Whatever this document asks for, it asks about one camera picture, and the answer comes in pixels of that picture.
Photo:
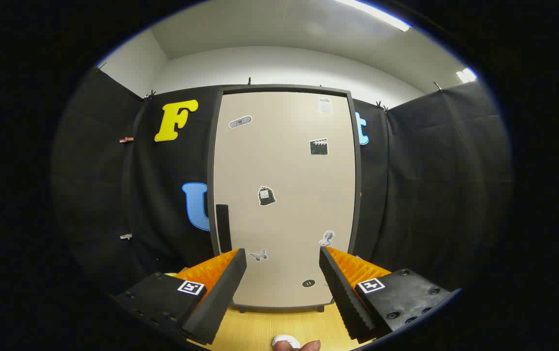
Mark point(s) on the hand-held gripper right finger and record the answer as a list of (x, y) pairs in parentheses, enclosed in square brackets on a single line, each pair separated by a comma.
[(345, 297)]

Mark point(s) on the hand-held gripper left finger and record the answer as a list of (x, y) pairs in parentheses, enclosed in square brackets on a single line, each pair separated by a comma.
[(221, 292)]

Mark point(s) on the white canvas shoe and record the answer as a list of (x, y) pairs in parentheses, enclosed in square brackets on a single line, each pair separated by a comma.
[(285, 338)]

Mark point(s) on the dark grey shoe cabinet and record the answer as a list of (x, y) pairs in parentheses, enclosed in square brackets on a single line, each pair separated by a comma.
[(284, 88)]

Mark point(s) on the black backdrop cloth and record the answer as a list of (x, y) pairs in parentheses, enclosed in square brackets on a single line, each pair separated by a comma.
[(430, 170)]

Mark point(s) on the small ceiling light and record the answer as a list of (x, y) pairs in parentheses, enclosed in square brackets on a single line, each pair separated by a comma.
[(467, 75)]

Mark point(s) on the long ceiling light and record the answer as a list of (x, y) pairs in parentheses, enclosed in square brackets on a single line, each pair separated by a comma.
[(381, 14)]

